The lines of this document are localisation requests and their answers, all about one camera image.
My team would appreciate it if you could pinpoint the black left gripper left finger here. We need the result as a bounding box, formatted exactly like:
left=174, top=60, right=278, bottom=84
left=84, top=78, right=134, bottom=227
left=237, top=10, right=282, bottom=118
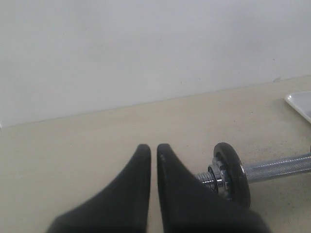
left=47, top=144, right=151, bottom=233

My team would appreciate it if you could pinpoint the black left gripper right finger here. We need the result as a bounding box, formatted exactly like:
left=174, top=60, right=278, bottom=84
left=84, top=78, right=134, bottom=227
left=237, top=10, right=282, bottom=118
left=157, top=144, right=258, bottom=233

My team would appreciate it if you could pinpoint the chrome dumbbell bar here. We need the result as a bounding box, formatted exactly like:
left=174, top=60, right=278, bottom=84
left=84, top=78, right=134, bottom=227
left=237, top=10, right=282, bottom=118
left=195, top=153, right=311, bottom=193

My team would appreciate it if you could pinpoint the chrome star collar nut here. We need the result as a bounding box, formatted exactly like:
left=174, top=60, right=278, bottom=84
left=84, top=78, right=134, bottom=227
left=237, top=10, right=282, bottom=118
left=208, top=157, right=230, bottom=199

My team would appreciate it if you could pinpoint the black weight plate near collar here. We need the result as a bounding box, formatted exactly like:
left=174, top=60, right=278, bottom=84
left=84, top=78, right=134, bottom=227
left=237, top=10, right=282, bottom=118
left=213, top=142, right=251, bottom=208

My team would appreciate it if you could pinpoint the white plastic tray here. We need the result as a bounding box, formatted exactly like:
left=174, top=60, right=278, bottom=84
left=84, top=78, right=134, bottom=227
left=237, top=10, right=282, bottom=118
left=284, top=91, right=311, bottom=123

